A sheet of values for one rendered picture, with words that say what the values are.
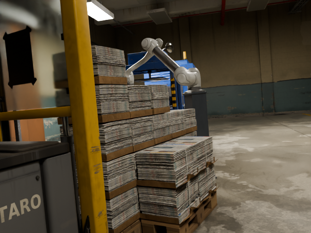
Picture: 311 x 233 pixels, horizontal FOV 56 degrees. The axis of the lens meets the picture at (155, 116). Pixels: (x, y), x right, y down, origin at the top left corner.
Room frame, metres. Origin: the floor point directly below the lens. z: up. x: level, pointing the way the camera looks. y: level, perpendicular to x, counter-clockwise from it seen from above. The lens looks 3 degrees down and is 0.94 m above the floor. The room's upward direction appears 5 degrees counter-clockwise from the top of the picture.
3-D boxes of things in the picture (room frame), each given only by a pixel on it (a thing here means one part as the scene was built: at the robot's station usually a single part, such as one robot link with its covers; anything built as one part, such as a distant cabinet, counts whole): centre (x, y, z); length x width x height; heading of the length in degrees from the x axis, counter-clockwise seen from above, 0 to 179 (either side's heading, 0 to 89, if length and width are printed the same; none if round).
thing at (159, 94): (2.44, 0.10, 0.95); 0.38 x 0.29 x 0.23; 62
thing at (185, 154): (2.21, -0.15, 0.30); 0.76 x 0.30 x 0.60; 150
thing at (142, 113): (2.18, 0.25, 0.86); 0.38 x 0.29 x 0.04; 59
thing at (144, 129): (2.55, 0.04, 0.42); 1.17 x 0.39 x 0.83; 150
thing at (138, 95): (2.18, 0.25, 0.95); 0.38 x 0.29 x 0.23; 59
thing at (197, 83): (3.34, -0.46, 1.17); 0.18 x 0.16 x 0.22; 148
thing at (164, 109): (2.44, 0.10, 0.86); 0.38 x 0.29 x 0.04; 62
